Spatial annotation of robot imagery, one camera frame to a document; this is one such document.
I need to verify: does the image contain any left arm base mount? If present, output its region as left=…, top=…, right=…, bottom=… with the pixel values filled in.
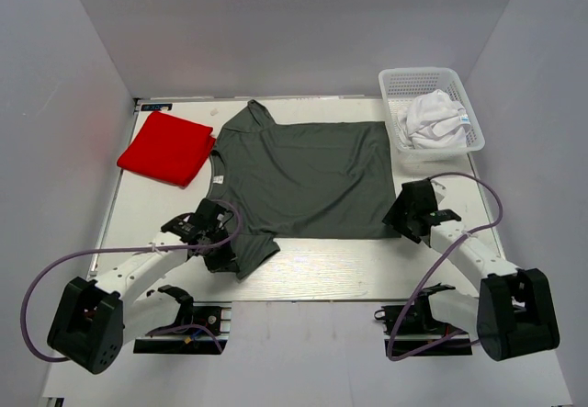
left=133, top=285, right=232, bottom=356

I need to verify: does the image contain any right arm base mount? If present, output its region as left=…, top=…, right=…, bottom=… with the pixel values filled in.
left=374, top=284, right=478, bottom=358

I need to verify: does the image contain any dark green t-shirt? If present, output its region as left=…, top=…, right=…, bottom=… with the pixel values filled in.
left=207, top=100, right=399, bottom=279

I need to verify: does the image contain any blue label sticker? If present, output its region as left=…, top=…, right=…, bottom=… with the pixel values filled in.
left=140, top=103, right=173, bottom=112

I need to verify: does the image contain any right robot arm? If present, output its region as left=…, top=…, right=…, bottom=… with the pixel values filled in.
left=383, top=175, right=560, bottom=362

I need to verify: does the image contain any folded red t-shirt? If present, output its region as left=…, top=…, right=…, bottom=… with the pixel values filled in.
left=117, top=111, right=215, bottom=187

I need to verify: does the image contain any white plastic perforated basket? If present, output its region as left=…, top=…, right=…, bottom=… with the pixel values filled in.
left=379, top=67, right=485, bottom=163

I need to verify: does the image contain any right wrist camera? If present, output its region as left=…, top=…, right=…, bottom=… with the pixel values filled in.
left=430, top=179, right=447, bottom=205

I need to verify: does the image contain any white t-shirt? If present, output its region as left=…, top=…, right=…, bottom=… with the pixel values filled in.
left=397, top=90, right=471, bottom=150

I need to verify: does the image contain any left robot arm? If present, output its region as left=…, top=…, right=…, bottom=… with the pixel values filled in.
left=48, top=198, right=242, bottom=375

